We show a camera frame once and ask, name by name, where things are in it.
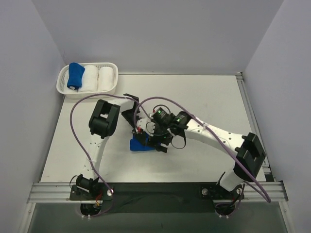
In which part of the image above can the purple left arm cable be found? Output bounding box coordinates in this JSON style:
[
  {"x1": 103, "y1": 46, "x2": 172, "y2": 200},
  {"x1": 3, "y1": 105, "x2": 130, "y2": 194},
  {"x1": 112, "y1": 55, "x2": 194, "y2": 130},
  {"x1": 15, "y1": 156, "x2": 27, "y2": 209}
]
[{"x1": 69, "y1": 94, "x2": 141, "y2": 216}]

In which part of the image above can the aluminium rail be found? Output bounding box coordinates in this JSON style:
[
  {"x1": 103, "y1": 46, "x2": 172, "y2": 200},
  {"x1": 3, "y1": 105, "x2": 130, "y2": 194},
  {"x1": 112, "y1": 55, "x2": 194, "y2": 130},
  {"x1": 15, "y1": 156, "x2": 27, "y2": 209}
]
[
  {"x1": 27, "y1": 182, "x2": 288, "y2": 203},
  {"x1": 235, "y1": 72, "x2": 275, "y2": 182}
]

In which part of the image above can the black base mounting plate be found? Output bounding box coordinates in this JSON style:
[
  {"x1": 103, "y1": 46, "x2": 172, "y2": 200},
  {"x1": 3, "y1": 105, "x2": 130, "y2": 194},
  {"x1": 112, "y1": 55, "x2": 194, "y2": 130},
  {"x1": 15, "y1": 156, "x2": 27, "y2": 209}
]
[{"x1": 69, "y1": 182, "x2": 244, "y2": 216}]

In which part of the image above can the rolled white towel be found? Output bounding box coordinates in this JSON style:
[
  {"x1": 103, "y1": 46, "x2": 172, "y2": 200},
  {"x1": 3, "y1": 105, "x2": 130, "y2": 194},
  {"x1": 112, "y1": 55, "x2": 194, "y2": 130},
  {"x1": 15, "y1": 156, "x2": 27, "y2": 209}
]
[
  {"x1": 97, "y1": 67, "x2": 114, "y2": 92},
  {"x1": 78, "y1": 65, "x2": 99, "y2": 92}
]

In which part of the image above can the middle rolled white towel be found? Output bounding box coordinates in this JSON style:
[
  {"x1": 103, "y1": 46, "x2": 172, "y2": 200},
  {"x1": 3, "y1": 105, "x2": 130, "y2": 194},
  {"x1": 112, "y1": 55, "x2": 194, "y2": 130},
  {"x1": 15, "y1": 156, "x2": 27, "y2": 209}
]
[{"x1": 78, "y1": 65, "x2": 99, "y2": 92}]

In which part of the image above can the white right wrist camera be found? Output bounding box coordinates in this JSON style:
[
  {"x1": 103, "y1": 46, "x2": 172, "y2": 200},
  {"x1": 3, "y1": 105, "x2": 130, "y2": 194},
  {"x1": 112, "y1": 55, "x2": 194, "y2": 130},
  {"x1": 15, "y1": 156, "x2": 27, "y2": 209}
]
[{"x1": 137, "y1": 118, "x2": 156, "y2": 136}]

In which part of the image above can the aluminium right side rail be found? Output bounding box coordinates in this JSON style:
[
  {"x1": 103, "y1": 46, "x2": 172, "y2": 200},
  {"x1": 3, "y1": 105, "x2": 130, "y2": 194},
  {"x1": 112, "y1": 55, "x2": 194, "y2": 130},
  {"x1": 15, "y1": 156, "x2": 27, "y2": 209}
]
[{"x1": 235, "y1": 72, "x2": 275, "y2": 182}]

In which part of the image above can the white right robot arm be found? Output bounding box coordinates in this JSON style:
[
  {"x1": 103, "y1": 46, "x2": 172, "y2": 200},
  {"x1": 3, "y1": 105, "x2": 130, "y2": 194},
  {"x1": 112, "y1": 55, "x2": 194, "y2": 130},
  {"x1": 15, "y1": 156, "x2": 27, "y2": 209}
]
[{"x1": 151, "y1": 107, "x2": 266, "y2": 199}]

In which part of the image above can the white plastic mesh basket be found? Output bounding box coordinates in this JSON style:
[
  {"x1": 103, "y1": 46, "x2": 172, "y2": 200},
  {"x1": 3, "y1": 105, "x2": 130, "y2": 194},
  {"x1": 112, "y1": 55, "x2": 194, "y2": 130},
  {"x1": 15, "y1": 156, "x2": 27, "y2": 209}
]
[{"x1": 56, "y1": 63, "x2": 119, "y2": 99}]

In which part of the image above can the aluminium front rail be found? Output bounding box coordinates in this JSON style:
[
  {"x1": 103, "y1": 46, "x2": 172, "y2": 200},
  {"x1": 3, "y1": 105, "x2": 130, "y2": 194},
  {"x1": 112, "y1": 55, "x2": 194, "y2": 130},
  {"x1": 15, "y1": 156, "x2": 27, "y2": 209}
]
[{"x1": 27, "y1": 182, "x2": 288, "y2": 203}]

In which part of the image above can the blue towel pile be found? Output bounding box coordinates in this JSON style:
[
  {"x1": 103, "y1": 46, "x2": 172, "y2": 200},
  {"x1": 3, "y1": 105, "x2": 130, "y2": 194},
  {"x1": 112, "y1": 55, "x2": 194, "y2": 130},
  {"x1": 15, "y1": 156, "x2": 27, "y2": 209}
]
[{"x1": 129, "y1": 133, "x2": 155, "y2": 152}]

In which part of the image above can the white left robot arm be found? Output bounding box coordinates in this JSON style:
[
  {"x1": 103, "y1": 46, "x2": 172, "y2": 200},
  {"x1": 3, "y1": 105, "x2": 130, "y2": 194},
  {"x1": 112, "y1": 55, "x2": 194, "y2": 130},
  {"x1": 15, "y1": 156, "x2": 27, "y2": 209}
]
[{"x1": 69, "y1": 94, "x2": 139, "y2": 200}]

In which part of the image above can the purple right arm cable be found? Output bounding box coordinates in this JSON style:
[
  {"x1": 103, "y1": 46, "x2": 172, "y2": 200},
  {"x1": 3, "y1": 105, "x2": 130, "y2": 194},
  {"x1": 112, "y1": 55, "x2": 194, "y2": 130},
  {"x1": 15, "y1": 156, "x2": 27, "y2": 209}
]
[{"x1": 134, "y1": 96, "x2": 272, "y2": 216}]

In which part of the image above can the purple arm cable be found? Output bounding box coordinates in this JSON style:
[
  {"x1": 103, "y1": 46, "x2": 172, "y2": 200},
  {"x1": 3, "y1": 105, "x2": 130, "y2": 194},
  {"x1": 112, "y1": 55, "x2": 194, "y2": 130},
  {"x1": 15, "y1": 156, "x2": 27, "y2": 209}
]
[
  {"x1": 69, "y1": 94, "x2": 141, "y2": 216},
  {"x1": 134, "y1": 96, "x2": 272, "y2": 216}
]

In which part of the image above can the right rolled white towel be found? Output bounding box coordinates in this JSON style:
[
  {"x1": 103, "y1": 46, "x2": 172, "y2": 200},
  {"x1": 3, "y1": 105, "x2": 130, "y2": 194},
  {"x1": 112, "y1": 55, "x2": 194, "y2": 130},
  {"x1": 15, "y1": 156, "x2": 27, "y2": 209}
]
[{"x1": 97, "y1": 67, "x2": 114, "y2": 92}]

